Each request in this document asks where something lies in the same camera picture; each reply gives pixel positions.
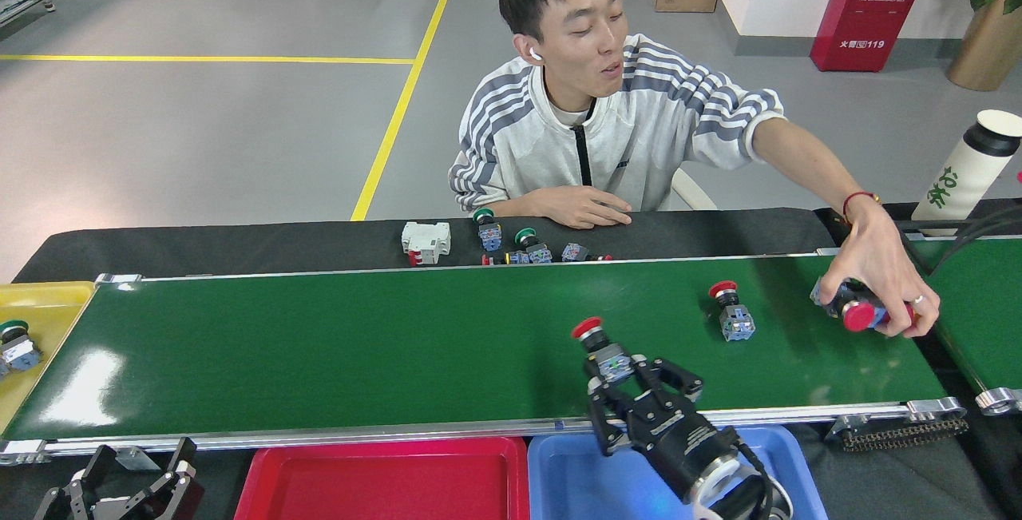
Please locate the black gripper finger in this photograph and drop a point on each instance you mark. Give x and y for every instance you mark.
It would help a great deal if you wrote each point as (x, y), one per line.
(184, 476)
(97, 468)

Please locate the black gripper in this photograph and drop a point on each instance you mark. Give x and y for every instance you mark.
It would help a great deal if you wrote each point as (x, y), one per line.
(679, 440)

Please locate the white circuit breaker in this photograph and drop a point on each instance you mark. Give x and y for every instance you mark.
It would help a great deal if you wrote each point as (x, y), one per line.
(425, 240)

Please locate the person's left forearm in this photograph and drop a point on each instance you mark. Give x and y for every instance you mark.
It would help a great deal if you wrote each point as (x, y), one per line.
(798, 160)

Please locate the blue plastic tray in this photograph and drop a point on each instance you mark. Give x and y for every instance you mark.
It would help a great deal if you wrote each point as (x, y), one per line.
(583, 488)

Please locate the yellow plastic tray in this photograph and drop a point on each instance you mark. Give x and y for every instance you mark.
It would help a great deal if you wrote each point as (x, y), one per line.
(56, 308)

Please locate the red plastic tray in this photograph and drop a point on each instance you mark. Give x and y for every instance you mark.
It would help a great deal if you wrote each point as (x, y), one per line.
(383, 484)

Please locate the long green conveyor belt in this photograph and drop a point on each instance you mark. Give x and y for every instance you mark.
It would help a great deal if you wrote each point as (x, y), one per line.
(399, 344)

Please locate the short green conveyor belt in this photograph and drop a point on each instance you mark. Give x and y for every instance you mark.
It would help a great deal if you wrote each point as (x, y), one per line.
(982, 320)

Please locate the person's right hand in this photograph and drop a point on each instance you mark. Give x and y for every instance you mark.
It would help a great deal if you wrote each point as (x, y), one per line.
(583, 207)

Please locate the person's left hand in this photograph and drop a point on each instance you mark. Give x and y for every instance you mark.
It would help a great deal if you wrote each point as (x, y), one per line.
(886, 264)

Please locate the grey office chair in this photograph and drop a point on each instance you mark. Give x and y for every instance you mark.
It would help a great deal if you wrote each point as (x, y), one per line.
(695, 191)

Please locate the black table cloth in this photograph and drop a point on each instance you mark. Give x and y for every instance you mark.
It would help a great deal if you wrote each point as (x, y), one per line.
(239, 252)

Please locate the person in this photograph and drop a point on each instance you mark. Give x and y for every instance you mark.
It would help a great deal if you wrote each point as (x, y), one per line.
(559, 144)

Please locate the white bottle with black neck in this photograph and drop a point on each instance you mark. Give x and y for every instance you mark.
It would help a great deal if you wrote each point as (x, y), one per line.
(962, 176)

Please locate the red fire extinguisher cabinet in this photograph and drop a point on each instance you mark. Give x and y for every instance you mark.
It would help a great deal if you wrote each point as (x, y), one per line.
(870, 13)

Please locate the potted plant in gold pot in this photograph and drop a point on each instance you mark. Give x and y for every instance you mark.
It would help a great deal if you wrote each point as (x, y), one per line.
(990, 49)

